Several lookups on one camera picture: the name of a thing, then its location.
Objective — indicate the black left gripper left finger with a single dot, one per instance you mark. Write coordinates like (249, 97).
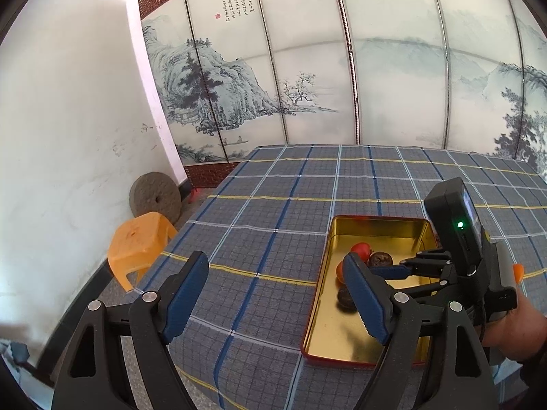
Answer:
(93, 374)

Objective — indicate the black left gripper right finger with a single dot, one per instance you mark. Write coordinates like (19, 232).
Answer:
(457, 375)

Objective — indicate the dark brown wrinkled fruit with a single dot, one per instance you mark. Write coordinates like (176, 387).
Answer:
(380, 260)

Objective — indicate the person's right hand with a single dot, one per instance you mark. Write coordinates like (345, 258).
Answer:
(520, 334)

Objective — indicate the orange plastic stool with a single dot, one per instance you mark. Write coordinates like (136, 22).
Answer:
(136, 244)

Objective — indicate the red round fruit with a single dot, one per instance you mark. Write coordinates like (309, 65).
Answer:
(363, 250)

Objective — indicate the round stone millstone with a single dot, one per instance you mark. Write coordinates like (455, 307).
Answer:
(156, 192)

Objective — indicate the gold rectangular tin tray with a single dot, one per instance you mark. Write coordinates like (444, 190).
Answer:
(338, 338)

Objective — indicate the dark fruit in tray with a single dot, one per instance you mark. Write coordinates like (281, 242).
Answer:
(344, 300)

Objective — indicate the orange fruit in tray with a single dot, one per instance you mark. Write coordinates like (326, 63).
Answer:
(339, 273)

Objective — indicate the grey plaid tablecloth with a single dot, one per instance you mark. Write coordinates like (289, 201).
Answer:
(314, 269)

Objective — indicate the painted folding screen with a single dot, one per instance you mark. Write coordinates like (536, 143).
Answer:
(233, 75)

